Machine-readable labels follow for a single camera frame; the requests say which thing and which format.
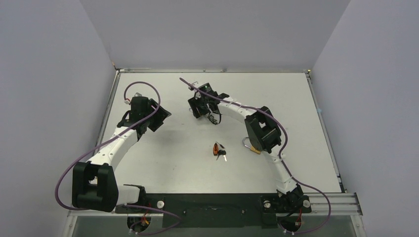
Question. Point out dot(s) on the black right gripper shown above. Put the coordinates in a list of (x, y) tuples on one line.
[(199, 109)]

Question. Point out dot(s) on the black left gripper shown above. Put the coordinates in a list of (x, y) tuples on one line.
[(159, 119)]

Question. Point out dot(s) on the orange black padlock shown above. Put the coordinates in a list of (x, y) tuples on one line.
[(215, 149)]

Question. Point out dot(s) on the black-headed keys bunch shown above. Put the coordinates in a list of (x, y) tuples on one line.
[(222, 152)]

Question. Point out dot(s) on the large brass padlock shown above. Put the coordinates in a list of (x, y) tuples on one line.
[(250, 147)]

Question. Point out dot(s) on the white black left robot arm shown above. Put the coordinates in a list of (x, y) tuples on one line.
[(94, 185)]

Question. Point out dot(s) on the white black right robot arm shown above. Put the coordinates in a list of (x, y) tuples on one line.
[(263, 132)]

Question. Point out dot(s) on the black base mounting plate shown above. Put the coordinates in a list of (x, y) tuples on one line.
[(225, 210)]

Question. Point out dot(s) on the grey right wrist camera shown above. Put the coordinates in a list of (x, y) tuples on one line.
[(194, 85)]

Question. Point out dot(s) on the aluminium table frame rail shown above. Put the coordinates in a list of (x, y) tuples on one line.
[(338, 204)]

